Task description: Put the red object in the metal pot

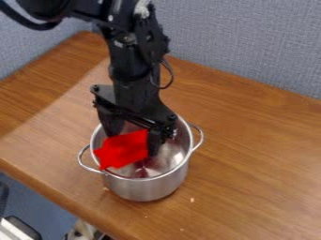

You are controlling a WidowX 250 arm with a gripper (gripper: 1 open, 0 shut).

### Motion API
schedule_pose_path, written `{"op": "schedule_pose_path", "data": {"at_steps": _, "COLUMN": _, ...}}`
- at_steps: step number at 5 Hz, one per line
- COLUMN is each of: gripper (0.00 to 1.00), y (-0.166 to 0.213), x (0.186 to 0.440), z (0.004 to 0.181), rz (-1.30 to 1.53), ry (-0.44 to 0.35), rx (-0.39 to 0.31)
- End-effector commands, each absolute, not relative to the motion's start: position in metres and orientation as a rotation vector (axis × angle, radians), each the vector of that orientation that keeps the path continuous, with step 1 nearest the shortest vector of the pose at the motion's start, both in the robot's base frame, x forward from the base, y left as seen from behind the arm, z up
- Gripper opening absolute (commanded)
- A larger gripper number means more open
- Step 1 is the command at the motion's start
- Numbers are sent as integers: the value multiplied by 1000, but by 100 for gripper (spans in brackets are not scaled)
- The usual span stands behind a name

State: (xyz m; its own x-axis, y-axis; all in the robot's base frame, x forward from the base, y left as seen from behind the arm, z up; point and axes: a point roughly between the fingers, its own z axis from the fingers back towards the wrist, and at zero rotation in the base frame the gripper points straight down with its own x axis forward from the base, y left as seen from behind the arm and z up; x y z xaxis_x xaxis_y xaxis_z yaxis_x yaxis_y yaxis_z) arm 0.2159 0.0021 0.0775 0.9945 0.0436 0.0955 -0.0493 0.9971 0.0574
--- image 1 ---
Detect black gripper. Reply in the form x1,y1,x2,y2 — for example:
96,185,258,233
89,74,176,157

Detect red block object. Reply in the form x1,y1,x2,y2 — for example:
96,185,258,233
93,129,148,170

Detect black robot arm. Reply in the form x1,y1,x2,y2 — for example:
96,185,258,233
0,0,178,157

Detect stainless steel pot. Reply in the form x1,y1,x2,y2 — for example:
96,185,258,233
76,117,204,202

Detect white object under table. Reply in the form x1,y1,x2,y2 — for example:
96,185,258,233
61,219,112,240

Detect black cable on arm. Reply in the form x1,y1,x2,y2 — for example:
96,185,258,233
148,57,175,90

